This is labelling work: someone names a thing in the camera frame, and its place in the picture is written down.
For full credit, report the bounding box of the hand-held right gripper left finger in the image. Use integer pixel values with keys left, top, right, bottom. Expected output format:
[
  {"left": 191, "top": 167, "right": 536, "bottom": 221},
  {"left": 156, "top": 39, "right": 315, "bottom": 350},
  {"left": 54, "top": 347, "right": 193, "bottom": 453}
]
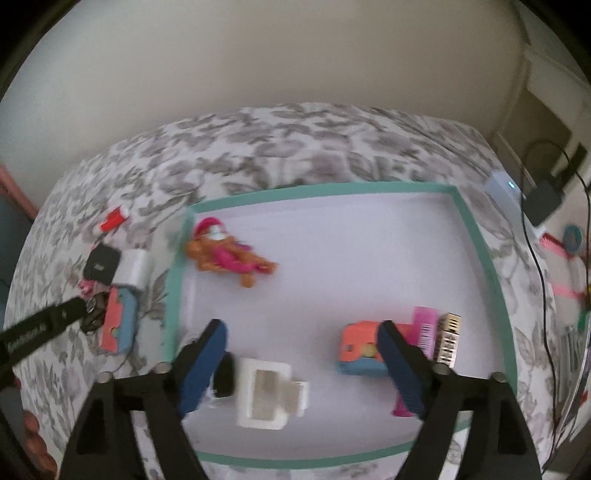
[{"left": 58, "top": 318, "right": 228, "bottom": 480}]

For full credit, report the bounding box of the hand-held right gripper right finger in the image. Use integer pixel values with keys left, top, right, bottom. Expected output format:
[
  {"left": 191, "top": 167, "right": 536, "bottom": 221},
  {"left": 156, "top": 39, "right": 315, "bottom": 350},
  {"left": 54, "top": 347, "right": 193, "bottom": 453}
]
[{"left": 376, "top": 320, "right": 541, "bottom": 480}]

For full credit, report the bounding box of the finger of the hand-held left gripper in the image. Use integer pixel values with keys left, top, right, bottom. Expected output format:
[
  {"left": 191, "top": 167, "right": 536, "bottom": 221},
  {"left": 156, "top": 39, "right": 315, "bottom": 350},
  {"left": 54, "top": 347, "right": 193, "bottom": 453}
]
[{"left": 51, "top": 296, "right": 92, "bottom": 329}]

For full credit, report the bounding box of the black toy car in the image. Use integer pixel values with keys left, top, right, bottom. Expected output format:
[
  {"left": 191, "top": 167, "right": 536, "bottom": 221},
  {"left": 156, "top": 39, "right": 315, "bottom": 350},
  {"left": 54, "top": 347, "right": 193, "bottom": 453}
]
[{"left": 81, "top": 295, "right": 109, "bottom": 335}]

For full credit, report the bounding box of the pink and blue foam block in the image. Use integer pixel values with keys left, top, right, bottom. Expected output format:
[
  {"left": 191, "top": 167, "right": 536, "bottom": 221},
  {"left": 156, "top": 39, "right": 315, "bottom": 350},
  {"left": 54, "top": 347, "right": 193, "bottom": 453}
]
[{"left": 99, "top": 286, "right": 139, "bottom": 355}]

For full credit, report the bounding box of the orange and blue foam puzzle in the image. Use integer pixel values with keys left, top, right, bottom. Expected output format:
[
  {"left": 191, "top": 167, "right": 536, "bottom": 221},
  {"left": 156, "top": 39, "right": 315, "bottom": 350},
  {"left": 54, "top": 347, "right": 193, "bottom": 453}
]
[{"left": 336, "top": 322, "right": 416, "bottom": 376}]

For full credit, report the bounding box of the magenta rectangular case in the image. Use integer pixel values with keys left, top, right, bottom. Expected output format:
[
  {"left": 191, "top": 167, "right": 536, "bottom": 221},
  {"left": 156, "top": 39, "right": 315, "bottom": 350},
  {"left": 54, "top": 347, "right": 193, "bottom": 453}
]
[{"left": 392, "top": 307, "right": 439, "bottom": 418}]

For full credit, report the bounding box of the gold patterned box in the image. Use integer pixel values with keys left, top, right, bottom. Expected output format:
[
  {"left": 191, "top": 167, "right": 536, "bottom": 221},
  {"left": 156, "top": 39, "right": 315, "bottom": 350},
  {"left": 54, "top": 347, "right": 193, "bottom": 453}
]
[{"left": 434, "top": 313, "right": 462, "bottom": 370}]

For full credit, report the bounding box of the white plastic box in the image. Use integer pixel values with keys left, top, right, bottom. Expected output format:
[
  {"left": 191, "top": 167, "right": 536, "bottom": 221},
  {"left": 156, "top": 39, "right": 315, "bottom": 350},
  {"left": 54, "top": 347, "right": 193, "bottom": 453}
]
[{"left": 236, "top": 357, "right": 309, "bottom": 430}]

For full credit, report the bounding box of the red glue bottle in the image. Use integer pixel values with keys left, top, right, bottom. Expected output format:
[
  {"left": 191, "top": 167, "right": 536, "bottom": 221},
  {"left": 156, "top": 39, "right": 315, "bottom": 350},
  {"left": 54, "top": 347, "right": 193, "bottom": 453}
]
[{"left": 100, "top": 206, "right": 127, "bottom": 232}]

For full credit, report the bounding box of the orange dog toy figure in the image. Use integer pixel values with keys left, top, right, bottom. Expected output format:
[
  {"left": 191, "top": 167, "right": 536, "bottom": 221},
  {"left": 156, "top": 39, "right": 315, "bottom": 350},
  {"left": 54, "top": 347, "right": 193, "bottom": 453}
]
[{"left": 186, "top": 217, "right": 278, "bottom": 289}]

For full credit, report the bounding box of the teal-rimmed white box tray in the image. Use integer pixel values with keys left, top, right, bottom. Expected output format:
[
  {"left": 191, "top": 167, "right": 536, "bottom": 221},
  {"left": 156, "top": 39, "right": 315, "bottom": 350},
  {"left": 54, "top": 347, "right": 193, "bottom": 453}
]
[{"left": 163, "top": 182, "right": 520, "bottom": 470}]

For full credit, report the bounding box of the person's left hand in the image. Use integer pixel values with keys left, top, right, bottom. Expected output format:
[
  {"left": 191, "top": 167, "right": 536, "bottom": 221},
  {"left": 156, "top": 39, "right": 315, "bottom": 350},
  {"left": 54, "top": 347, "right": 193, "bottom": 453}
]
[{"left": 14, "top": 374, "right": 57, "bottom": 476}]

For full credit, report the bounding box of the black charger cube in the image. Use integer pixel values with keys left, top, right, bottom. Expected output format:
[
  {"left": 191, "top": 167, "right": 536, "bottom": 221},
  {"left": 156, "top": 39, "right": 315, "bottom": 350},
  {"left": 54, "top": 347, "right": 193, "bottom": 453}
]
[{"left": 85, "top": 244, "right": 122, "bottom": 283}]

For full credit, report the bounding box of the white power adapter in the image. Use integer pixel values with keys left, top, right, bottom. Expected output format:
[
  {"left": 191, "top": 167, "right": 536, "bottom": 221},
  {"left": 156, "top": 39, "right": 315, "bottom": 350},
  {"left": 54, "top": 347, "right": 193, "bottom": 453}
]
[{"left": 113, "top": 249, "right": 153, "bottom": 292}]

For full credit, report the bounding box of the salmon pink board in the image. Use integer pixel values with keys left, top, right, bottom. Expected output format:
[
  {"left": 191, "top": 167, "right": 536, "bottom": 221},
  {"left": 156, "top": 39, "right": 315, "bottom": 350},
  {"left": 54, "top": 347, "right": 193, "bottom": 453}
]
[{"left": 0, "top": 164, "right": 40, "bottom": 220}]

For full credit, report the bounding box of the pink comb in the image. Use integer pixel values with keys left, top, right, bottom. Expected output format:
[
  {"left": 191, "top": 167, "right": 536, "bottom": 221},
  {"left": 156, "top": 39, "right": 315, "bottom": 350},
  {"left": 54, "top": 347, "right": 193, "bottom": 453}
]
[{"left": 540, "top": 231, "right": 583, "bottom": 298}]

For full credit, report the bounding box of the white router box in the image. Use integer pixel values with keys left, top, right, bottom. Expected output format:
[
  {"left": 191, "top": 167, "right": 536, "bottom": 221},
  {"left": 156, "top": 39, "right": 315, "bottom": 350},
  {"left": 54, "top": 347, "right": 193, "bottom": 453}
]
[{"left": 485, "top": 171, "right": 540, "bottom": 237}]

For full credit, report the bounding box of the black power brick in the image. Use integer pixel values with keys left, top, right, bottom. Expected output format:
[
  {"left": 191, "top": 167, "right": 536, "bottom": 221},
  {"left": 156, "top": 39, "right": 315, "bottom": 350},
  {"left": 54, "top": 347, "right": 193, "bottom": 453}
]
[{"left": 524, "top": 180, "right": 566, "bottom": 227}]

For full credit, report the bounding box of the floral blanket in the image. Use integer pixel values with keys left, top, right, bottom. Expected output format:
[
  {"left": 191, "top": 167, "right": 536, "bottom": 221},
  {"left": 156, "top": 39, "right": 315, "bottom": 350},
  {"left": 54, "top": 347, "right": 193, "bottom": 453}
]
[{"left": 4, "top": 104, "right": 555, "bottom": 480}]

